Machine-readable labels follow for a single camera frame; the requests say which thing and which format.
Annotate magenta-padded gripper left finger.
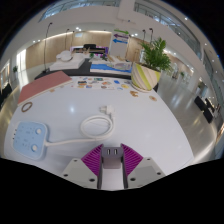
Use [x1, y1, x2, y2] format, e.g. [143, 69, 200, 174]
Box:
[61, 143, 104, 189]

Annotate black piano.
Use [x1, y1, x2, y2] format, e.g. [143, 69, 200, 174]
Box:
[71, 43, 109, 56]

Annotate white power strip cable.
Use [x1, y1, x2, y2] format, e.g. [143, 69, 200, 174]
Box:
[42, 104, 116, 148]

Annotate small grey charger block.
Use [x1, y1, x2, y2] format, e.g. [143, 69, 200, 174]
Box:
[100, 145, 125, 170]

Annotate white sign with arrows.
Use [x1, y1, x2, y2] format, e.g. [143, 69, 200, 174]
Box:
[109, 28, 130, 56]

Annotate black display platform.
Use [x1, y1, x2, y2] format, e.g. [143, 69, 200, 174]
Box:
[34, 61, 159, 92]

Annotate thin black pole stand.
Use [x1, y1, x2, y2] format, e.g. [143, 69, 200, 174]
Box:
[41, 22, 54, 74]

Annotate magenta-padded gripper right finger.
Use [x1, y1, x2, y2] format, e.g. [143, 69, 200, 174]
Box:
[122, 143, 166, 188]

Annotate brown ring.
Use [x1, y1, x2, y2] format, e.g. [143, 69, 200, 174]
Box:
[20, 101, 34, 113]

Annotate white architectural model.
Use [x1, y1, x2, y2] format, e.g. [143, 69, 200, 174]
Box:
[49, 51, 87, 72]

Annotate group of black chairs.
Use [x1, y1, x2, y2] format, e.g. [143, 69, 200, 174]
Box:
[194, 94, 218, 124]
[0, 83, 14, 101]

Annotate light blue power strip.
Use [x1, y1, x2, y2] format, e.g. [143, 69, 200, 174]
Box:
[12, 120, 49, 161]

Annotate blue map board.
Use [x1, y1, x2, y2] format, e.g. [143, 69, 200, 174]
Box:
[89, 63, 132, 74]

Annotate sheet of colourful stickers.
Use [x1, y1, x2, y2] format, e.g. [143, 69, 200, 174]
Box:
[69, 76, 133, 92]

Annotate pink rectangular mat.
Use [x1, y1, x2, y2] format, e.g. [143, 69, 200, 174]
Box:
[17, 70, 73, 106]

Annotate potted plant in striped pot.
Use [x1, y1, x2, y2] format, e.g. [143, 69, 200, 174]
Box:
[130, 37, 173, 93]

